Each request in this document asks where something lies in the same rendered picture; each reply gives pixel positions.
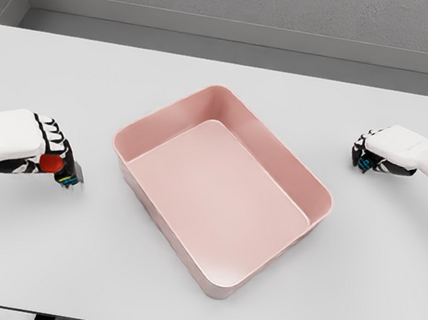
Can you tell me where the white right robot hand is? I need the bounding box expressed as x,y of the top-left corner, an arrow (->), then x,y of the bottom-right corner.
347,117 -> 428,184

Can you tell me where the blue industrial switch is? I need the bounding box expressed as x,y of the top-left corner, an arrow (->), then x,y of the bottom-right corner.
353,150 -> 379,176

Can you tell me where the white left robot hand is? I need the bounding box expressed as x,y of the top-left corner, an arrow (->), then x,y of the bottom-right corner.
0,105 -> 83,187

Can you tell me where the red button industrial switch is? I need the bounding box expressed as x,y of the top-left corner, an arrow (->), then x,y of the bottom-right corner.
35,151 -> 89,193

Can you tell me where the pink rectangular plastic basket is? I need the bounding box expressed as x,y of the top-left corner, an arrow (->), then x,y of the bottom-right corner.
89,69 -> 349,317

